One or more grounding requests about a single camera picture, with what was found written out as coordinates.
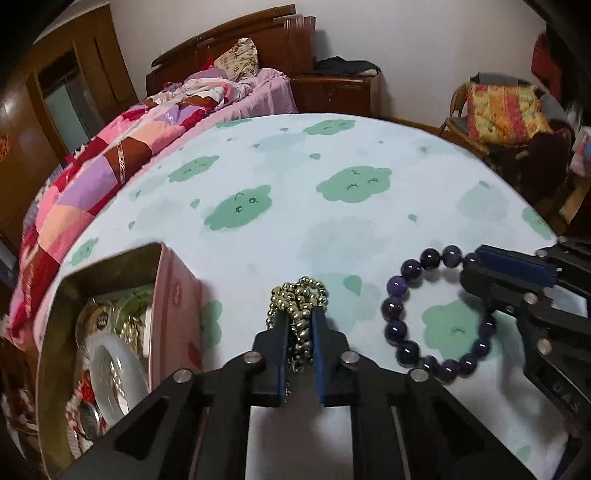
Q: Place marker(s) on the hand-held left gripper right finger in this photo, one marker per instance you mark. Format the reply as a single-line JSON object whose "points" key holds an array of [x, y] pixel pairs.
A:
{"points": [[322, 360]]}

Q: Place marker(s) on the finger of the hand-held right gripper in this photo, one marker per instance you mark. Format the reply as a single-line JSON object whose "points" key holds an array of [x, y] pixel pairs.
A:
{"points": [[503, 290], [512, 264]]}

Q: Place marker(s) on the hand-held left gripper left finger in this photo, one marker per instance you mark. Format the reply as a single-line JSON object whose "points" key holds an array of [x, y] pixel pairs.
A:
{"points": [[277, 350]]}

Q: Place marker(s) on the pink tin box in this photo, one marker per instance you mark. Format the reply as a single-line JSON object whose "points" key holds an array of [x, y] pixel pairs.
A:
{"points": [[178, 295]]}

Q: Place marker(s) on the pale jade bangle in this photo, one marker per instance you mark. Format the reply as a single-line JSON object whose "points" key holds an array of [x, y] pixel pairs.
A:
{"points": [[99, 369]]}

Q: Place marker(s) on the silver wristwatch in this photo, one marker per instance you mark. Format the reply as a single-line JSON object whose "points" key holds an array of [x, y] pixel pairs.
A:
{"points": [[90, 422]]}

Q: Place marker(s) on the dark brown cloth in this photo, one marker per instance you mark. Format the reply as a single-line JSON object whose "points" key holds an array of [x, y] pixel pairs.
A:
{"points": [[535, 161]]}

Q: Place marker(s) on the colourful patterned cushion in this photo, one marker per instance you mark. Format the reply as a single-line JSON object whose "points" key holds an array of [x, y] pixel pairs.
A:
{"points": [[503, 113]]}

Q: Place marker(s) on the rattan chair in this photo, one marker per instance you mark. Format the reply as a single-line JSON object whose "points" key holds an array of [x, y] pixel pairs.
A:
{"points": [[455, 120]]}

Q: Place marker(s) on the silver bangle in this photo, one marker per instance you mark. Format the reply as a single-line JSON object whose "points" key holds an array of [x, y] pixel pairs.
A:
{"points": [[94, 316]]}

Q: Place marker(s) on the green cloud print tablecloth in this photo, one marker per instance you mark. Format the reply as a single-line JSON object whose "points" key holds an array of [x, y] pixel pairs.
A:
{"points": [[286, 157]]}

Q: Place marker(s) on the red garment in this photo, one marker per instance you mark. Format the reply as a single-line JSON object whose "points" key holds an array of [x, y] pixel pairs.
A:
{"points": [[541, 60]]}

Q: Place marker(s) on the wooden nightstand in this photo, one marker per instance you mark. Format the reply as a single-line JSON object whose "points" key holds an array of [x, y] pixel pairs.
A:
{"points": [[337, 94]]}

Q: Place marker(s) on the patchwork quilt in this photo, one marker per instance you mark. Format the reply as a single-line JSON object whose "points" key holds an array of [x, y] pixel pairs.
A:
{"points": [[92, 175]]}

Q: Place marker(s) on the pink bed sheet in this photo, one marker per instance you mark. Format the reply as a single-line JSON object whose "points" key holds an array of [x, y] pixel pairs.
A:
{"points": [[277, 92]]}

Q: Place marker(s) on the dark clothes pile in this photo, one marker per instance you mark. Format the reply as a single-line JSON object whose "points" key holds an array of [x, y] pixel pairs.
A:
{"points": [[346, 66]]}

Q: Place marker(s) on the floral pillow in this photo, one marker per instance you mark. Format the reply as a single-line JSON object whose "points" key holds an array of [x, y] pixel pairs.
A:
{"points": [[238, 60]]}

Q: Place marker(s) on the wooden headboard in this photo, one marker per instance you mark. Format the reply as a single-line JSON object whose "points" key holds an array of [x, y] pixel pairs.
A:
{"points": [[277, 41]]}

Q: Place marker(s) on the wooden wardrobe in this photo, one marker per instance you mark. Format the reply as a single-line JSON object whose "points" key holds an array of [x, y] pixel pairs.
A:
{"points": [[27, 129]]}

